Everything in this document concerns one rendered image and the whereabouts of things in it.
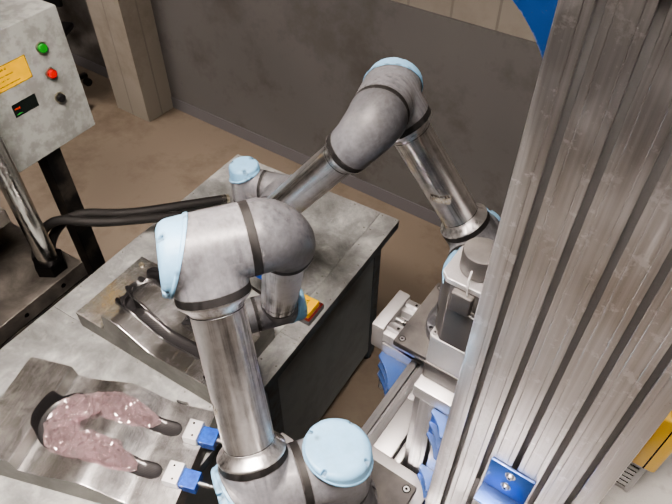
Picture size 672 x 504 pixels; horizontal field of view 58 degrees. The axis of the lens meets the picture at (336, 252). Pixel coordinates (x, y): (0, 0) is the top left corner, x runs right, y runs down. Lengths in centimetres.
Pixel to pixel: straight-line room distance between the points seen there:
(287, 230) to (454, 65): 195
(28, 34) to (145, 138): 212
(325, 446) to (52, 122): 139
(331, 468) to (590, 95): 70
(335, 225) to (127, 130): 230
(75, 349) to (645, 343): 150
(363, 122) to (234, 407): 55
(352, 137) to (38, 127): 116
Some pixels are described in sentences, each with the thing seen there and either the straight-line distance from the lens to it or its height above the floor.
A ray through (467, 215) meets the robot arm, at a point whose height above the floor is 131.
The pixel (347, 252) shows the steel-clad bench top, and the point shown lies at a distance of 196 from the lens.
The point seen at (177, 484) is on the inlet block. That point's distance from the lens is 150.
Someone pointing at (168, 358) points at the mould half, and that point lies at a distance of 166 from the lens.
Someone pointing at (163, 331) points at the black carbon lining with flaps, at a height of 89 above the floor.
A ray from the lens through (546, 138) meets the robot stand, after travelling 62.
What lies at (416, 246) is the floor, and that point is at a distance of 313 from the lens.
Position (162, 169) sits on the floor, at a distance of 372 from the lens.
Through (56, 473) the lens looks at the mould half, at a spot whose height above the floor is 89.
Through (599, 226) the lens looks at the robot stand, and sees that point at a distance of 66.
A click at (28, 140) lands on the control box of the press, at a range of 204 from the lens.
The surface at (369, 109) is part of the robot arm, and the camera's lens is 114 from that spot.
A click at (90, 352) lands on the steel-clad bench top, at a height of 80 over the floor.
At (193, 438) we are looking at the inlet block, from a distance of 153.
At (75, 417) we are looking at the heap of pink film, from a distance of 162.
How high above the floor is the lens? 221
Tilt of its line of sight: 46 degrees down
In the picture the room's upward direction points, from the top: straight up
